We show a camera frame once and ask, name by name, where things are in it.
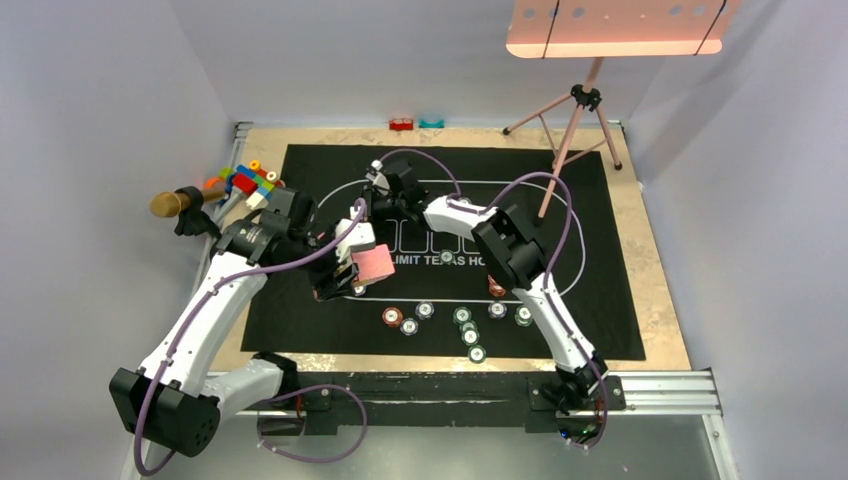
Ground grey toy block post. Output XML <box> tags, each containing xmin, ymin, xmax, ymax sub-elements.
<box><xmin>211</xmin><ymin>191</ymin><xmax>244</xmax><ymax>225</ymax></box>

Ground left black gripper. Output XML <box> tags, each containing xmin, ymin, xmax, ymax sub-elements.
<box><xmin>287</xmin><ymin>219</ymin><xmax>358</xmax><ymax>299</ymax></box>

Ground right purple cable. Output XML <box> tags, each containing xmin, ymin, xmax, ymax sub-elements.
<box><xmin>374</xmin><ymin>148</ymin><xmax>611</xmax><ymax>452</ymax></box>

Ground pink tripod stand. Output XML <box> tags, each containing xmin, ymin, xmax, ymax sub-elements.
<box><xmin>502</xmin><ymin>56</ymin><xmax>624</xmax><ymax>227</ymax></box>

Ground teal toy block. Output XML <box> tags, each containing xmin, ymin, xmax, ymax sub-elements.
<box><xmin>418</xmin><ymin>117</ymin><xmax>445</xmax><ymax>129</ymax></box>

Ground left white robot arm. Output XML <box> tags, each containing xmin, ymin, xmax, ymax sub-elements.
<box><xmin>109</xmin><ymin>188</ymin><xmax>376</xmax><ymax>476</ymax></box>

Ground colourful toy block vehicle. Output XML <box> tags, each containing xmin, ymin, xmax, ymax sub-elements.
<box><xmin>204</xmin><ymin>160</ymin><xmax>285</xmax><ymax>211</ymax></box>

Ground gold microphone head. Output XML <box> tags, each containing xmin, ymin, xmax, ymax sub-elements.
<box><xmin>149</xmin><ymin>187</ymin><xmax>225</xmax><ymax>218</ymax></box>

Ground black poker table mat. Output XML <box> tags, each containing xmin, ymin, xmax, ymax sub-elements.
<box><xmin>240</xmin><ymin>148</ymin><xmax>646</xmax><ymax>360</ymax></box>

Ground small green chip stack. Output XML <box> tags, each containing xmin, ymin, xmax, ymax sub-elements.
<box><xmin>514</xmin><ymin>306</ymin><xmax>533</xmax><ymax>327</ymax></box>

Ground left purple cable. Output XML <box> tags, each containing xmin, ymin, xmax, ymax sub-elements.
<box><xmin>133</xmin><ymin>197</ymin><xmax>370</xmax><ymax>478</ymax></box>

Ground red toy block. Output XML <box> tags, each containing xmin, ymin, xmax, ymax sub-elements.
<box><xmin>388</xmin><ymin>118</ymin><xmax>415</xmax><ymax>131</ymax></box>

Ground purple cable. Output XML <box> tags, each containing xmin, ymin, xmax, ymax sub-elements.
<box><xmin>374</xmin><ymin>148</ymin><xmax>611</xmax><ymax>452</ymax></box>
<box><xmin>133</xmin><ymin>197</ymin><xmax>370</xmax><ymax>478</ymax></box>

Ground green poker chip stack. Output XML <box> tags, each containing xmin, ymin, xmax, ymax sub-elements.
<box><xmin>452</xmin><ymin>306</ymin><xmax>472</xmax><ymax>325</ymax></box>

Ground aluminium rail frame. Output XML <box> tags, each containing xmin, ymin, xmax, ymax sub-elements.
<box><xmin>119</xmin><ymin>369</ymin><xmax>740</xmax><ymax>480</ymax></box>

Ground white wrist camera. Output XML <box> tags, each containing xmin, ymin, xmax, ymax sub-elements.
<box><xmin>334</xmin><ymin>219</ymin><xmax>376</xmax><ymax>262</ymax></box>
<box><xmin>365</xmin><ymin>160</ymin><xmax>391</xmax><ymax>193</ymax></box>

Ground small red chip stack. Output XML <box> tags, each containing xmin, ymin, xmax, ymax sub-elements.
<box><xmin>487</xmin><ymin>276</ymin><xmax>507</xmax><ymax>298</ymax></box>

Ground red playing card box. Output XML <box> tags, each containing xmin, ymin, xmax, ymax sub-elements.
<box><xmin>352</xmin><ymin>244</ymin><xmax>395</xmax><ymax>287</ymax></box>

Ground blue poker chip stack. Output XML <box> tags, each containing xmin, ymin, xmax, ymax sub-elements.
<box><xmin>415</xmin><ymin>301</ymin><xmax>435</xmax><ymax>320</ymax></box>

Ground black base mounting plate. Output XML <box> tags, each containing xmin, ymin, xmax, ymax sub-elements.
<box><xmin>247</xmin><ymin>371</ymin><xmax>626</xmax><ymax>435</ymax></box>

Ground pink perforated panel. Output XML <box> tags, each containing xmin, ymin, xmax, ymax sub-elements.
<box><xmin>505</xmin><ymin>0</ymin><xmax>741</xmax><ymax>59</ymax></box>

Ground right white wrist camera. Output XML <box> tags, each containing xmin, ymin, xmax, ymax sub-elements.
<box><xmin>365</xmin><ymin>160</ymin><xmax>391</xmax><ymax>193</ymax></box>

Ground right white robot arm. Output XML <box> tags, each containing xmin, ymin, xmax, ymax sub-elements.
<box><xmin>363</xmin><ymin>160</ymin><xmax>608</xmax><ymax>407</ymax></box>

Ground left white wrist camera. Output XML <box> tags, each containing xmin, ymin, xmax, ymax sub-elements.
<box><xmin>334</xmin><ymin>219</ymin><xmax>376</xmax><ymax>262</ymax></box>

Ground red poker chip stack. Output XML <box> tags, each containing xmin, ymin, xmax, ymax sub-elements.
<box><xmin>381</xmin><ymin>307</ymin><xmax>404</xmax><ymax>328</ymax></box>

